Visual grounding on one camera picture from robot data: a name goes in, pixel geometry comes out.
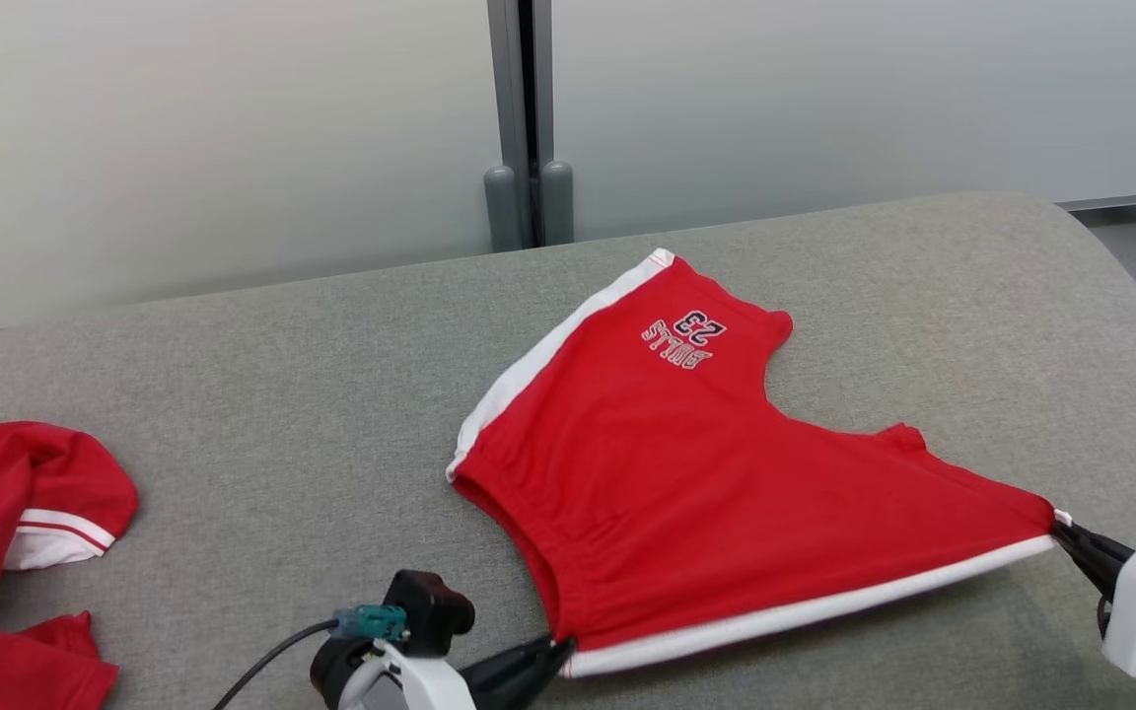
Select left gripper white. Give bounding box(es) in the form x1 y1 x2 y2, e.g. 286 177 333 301
336 634 577 710

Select red shorts with white bands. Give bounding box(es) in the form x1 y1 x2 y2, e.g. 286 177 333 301
445 247 1072 679

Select grey wall base rail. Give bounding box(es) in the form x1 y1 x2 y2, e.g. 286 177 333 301
1056 190 1136 213

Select grey partition post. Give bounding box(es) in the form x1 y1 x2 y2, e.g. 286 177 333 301
487 0 555 248

